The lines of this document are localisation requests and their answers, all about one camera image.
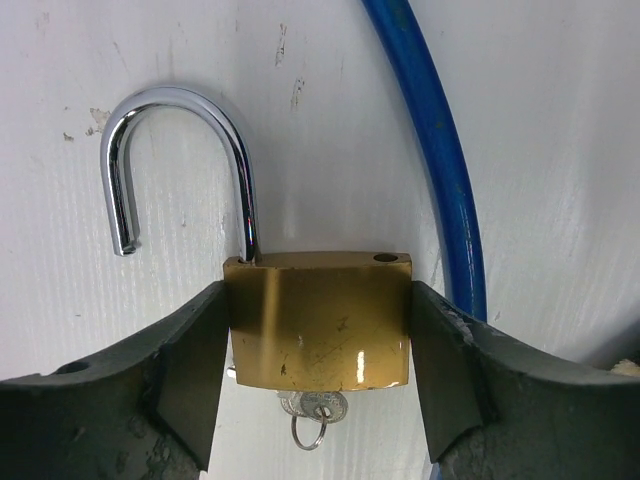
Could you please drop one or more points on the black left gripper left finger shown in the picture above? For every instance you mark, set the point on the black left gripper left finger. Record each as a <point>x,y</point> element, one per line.
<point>143,408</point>

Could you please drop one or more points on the brass padlock with key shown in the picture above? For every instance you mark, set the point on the brass padlock with key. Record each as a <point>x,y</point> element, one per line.
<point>312,326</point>

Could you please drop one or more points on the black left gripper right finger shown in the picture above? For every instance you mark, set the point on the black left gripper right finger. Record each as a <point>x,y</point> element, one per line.
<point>494,407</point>

